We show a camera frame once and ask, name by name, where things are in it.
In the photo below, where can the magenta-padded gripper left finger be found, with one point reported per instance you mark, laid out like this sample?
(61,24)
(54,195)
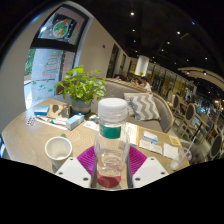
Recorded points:
(75,171)

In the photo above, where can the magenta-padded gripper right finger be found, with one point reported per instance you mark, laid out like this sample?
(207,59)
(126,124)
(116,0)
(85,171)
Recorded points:
(150,171)

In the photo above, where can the clear bottle with white cap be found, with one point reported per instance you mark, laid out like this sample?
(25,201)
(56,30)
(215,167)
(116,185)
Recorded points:
(111,143)

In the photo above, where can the white and green mug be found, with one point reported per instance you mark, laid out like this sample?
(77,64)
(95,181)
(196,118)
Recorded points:
(58,148)

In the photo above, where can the white napkin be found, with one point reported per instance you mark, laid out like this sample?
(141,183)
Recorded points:
(171,151)

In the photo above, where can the clear plastic cup with straw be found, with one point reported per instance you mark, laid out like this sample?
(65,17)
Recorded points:
(178,161)

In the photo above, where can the blue white card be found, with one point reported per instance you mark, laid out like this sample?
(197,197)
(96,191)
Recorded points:
(150,136)

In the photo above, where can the small yellow card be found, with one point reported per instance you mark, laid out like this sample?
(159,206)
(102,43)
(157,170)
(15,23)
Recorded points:
(174,140)

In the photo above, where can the white orange box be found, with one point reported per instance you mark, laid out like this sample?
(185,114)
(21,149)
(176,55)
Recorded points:
(132,133)

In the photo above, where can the small teal white box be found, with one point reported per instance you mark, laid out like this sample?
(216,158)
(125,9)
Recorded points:
(75,121)

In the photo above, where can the white teal pen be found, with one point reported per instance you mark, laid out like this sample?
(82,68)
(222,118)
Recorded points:
(50,120)

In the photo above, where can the brown patterned pouch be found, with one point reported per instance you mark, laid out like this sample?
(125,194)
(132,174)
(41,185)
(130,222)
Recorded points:
(59,111)

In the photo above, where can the grey white chevron cushion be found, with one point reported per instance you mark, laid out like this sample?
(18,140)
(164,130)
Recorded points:
(143,106)

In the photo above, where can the pill blister pack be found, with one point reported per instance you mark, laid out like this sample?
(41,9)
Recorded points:
(31,120)

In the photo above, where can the flat blue box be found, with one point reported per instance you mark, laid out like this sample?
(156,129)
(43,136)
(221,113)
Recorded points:
(41,110)

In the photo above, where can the group of dining chairs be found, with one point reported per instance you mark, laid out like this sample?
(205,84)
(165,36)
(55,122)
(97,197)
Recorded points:
(193,113)

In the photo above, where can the green potted plant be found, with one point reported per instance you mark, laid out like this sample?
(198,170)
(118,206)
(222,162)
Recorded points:
(81,86)

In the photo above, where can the person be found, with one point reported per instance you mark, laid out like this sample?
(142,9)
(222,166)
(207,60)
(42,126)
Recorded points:
(146,85)

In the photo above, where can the grey curved sofa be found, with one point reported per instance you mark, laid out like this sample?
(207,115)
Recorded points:
(116,90)

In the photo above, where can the colourful window poster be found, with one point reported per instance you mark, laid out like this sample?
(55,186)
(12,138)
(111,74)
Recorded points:
(61,28)

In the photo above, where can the group of ceiling lights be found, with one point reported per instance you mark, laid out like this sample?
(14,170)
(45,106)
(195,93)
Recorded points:
(132,13)

